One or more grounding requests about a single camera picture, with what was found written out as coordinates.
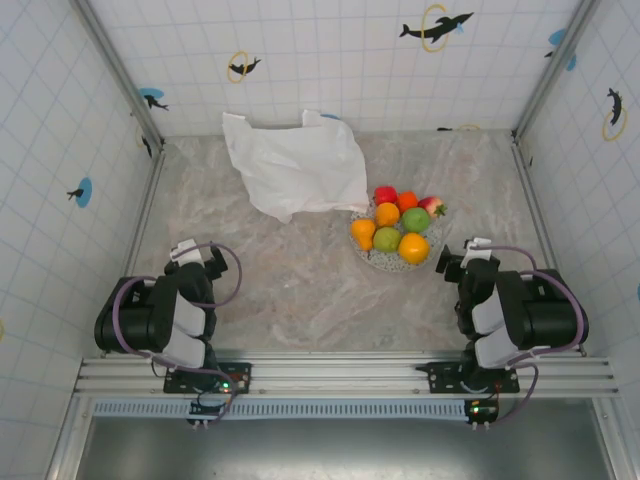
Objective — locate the green pear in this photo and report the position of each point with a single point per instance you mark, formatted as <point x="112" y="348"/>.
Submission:
<point x="387" y="239"/>

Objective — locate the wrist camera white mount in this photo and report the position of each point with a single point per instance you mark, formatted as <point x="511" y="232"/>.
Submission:
<point x="480" y="250"/>
<point x="184" y="249"/>

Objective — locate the medium orange fruit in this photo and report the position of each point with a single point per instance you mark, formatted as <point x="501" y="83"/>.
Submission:
<point x="387" y="214"/>

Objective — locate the bright green apple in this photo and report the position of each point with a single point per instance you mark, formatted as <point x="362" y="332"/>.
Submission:
<point x="416" y="220"/>

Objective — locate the grey metal sheet panel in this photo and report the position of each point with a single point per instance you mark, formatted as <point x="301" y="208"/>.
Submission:
<point x="350" y="450"/>

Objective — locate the yellow-orange pear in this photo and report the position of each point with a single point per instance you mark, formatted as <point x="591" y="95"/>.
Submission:
<point x="363" y="232"/>

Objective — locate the blue speckled white plate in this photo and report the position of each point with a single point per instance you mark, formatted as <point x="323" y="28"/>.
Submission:
<point x="385" y="262"/>

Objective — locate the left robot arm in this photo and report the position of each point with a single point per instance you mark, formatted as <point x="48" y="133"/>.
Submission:
<point x="135" y="320"/>

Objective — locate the aluminium front rail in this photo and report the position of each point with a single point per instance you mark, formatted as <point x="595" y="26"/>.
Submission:
<point x="340" y="372"/>

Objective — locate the red-yellow fruit with green leaf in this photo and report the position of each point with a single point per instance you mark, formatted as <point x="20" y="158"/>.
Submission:
<point x="430" y="205"/>

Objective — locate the aluminium side rail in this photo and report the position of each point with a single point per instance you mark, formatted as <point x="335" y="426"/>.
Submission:
<point x="530" y="190"/>
<point x="150" y="200"/>

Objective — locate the blue circle sticker black fish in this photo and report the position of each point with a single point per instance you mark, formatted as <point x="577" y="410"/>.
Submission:
<point x="331" y="116"/>

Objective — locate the white plastic bag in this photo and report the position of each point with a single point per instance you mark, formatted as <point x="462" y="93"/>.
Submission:
<point x="295" y="165"/>

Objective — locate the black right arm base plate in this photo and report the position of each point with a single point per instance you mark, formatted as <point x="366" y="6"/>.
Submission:
<point x="440" y="377"/>

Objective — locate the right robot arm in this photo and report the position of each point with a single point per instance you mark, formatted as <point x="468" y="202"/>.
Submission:
<point x="545" y="320"/>

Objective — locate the blue circle sticker by post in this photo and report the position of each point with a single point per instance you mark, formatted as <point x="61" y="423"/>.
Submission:
<point x="559" y="36"/>

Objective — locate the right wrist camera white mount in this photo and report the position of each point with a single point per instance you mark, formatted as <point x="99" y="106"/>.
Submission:
<point x="480" y="250"/>

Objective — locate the small red-orange tangerine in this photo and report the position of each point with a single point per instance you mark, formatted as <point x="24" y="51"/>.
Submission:
<point x="407" y="200"/>

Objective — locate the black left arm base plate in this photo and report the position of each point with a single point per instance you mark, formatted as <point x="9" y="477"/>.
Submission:
<point x="240" y="372"/>

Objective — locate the red apple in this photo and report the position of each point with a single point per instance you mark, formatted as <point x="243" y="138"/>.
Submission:
<point x="385" y="194"/>

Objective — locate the large orange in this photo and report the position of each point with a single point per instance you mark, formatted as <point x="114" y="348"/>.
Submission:
<point x="414" y="248"/>

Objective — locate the aluminium corner post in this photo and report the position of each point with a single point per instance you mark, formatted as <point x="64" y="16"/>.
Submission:
<point x="115" y="65"/>
<point x="555" y="65"/>

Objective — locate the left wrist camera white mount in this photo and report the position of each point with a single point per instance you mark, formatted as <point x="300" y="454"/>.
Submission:
<point x="184" y="249"/>

